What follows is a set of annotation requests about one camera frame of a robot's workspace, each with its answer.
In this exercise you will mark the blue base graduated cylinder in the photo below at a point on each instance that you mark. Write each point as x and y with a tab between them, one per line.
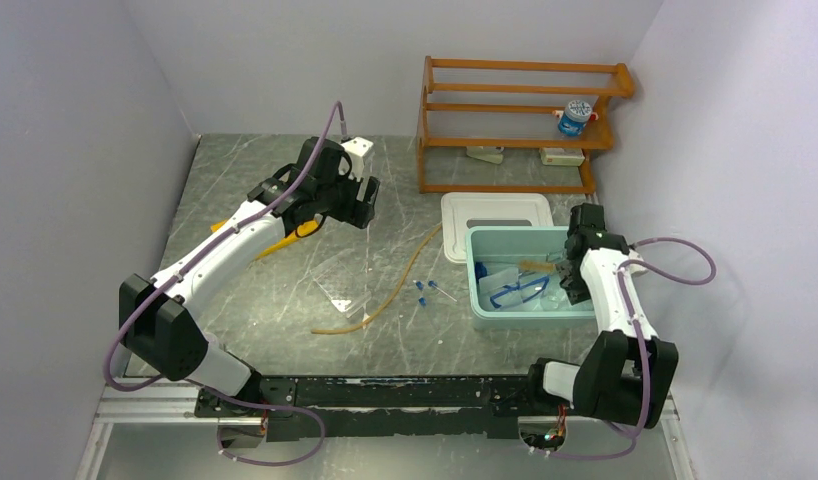
480	271

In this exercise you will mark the blue white labelled jar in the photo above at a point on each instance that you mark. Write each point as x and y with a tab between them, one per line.
574	118

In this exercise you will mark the clear glass watch plate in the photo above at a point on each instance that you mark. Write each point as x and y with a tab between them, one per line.
549	300

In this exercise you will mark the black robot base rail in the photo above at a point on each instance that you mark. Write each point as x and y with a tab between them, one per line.
354	406

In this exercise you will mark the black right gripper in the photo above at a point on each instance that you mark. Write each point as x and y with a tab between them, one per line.
576	291

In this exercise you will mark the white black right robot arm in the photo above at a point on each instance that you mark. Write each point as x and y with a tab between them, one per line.
626	375

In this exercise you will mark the blue safety glasses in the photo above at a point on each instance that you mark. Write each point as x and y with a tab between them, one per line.
526	292

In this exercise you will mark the light teal plastic bin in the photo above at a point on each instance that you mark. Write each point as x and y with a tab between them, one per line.
496	245

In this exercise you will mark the small white box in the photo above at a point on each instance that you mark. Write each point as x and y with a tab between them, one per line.
562	157

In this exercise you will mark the tan bristle tube brush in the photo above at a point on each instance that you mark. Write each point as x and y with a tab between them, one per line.
537	266

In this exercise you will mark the orange wooden shelf rack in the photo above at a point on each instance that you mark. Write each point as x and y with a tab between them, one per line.
515	105

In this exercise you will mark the white plastic zip bag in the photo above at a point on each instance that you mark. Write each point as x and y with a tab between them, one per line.
502	277

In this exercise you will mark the clear plastic well plate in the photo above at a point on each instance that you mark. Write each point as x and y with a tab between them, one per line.
341	286

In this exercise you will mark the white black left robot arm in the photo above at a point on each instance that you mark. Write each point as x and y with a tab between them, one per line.
158	316

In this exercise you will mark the tan rubber tubing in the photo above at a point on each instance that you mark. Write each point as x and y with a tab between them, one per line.
369	318

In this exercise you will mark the pale green soap dish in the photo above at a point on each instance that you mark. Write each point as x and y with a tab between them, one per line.
492	155

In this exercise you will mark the yellow test tube rack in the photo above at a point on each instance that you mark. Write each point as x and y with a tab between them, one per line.
304	230

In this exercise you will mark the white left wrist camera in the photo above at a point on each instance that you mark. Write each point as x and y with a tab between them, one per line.
360	151

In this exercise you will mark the aluminium extrusion frame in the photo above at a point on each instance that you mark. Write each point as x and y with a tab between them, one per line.
162	403

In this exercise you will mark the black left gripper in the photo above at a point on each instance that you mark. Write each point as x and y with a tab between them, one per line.
357	212

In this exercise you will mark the white plastic bin lid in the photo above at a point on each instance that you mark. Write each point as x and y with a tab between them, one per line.
461	211

